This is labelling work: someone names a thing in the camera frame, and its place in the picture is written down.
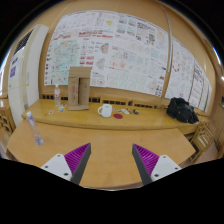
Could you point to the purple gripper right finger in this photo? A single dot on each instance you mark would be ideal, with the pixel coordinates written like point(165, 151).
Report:
point(152, 167)

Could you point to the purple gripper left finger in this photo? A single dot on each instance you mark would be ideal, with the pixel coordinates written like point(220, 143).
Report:
point(70, 166)

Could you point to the clear plastic water bottle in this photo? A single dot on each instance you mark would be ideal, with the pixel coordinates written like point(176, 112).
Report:
point(34, 129)

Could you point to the red label water bottle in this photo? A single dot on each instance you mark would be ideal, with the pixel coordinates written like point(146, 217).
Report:
point(57, 96)

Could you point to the small black device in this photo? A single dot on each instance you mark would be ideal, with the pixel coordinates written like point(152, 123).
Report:
point(136, 111)

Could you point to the small blue sticker card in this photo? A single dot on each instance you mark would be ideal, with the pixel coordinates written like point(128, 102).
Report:
point(62, 108)

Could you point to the white packet on table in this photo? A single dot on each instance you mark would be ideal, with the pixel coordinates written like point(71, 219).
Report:
point(125, 111)

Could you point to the round red coaster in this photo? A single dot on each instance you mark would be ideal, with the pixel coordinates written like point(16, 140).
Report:
point(118, 116)

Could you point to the wooden chair right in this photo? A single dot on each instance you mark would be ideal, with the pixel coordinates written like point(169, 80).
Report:
point(204, 136)

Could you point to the wooden chair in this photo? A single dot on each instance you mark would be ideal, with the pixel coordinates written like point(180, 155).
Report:
point(204, 136)
point(6, 120)

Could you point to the black backpack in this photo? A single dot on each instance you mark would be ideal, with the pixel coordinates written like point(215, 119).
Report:
point(180, 110)

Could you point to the white ceramic mug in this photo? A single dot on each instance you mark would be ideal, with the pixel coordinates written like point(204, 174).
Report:
point(105, 110)

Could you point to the wooden chair left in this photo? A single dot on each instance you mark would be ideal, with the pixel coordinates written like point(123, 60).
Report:
point(6, 120)

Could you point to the brown cardboard stand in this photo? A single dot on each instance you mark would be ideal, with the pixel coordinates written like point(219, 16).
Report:
point(79, 88)

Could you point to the white air conditioner unit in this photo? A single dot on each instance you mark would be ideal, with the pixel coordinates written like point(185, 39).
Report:
point(23, 90)

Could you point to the right wall poster sheet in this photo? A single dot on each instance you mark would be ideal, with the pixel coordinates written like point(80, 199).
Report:
point(188, 79)

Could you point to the large wall poster sheet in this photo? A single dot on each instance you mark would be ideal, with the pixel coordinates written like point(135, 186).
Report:
point(122, 51)

